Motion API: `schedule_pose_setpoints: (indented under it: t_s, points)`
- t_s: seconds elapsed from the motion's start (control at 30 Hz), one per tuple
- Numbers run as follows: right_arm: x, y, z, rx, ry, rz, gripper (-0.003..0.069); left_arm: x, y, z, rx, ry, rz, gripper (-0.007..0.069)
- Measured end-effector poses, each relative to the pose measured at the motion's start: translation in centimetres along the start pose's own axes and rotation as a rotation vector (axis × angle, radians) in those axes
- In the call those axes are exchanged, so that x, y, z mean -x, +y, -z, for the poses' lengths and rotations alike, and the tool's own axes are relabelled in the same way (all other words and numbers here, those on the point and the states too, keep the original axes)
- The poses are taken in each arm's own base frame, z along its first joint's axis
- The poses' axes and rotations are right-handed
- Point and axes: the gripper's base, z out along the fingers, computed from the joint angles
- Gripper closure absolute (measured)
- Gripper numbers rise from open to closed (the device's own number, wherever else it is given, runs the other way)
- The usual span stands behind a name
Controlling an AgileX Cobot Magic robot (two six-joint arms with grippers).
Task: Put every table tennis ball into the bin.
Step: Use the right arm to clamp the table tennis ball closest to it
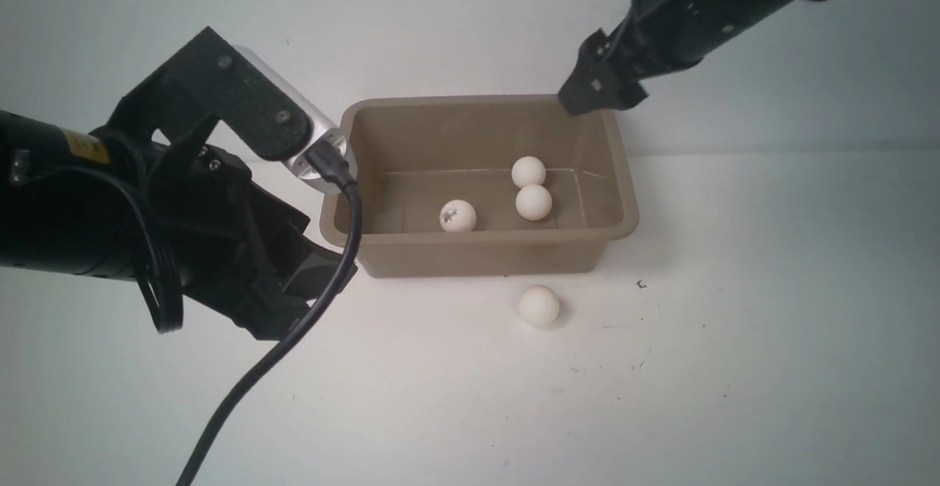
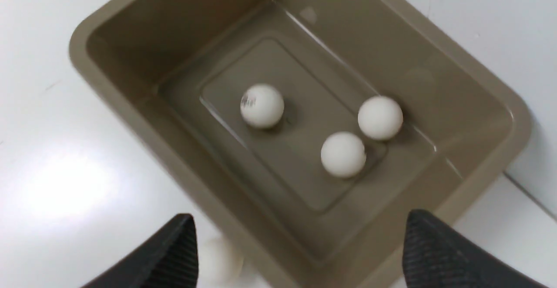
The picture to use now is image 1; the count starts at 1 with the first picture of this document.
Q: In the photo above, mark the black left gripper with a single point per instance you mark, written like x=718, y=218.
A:
x=239, y=249

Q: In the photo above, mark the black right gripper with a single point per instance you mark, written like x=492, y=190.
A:
x=655, y=38

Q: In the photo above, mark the white ping-pong ball with logo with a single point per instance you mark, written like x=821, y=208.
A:
x=458, y=216

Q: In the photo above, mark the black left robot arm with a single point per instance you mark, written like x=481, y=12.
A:
x=93, y=205

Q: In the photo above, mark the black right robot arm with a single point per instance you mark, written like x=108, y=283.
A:
x=655, y=38

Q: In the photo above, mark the tan plastic storage bin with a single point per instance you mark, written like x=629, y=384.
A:
x=414, y=155

